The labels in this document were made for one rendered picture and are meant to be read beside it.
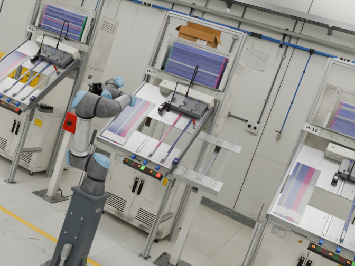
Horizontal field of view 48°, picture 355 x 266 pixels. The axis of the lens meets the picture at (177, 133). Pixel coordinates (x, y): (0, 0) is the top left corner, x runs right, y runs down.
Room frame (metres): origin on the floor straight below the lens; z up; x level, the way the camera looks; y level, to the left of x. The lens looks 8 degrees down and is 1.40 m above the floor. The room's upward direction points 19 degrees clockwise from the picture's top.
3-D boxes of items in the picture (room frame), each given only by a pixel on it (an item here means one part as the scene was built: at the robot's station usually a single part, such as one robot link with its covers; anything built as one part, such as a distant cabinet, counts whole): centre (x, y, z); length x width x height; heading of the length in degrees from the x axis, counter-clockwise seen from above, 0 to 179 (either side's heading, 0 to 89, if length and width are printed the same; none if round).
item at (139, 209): (3.63, 0.05, 0.31); 0.70 x 0.65 x 0.62; 69
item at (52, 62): (3.98, 1.46, 0.66); 1.01 x 0.73 x 1.31; 159
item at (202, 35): (3.81, 0.03, 1.82); 0.68 x 0.30 x 0.20; 69
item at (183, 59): (3.49, 0.04, 1.52); 0.51 x 0.13 x 0.27; 69
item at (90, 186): (2.39, 0.38, 0.60); 0.15 x 0.15 x 0.10
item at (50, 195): (3.46, 0.89, 0.39); 0.24 x 0.24 x 0.78; 69
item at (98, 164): (2.39, 0.39, 0.72); 0.13 x 0.12 x 0.14; 87
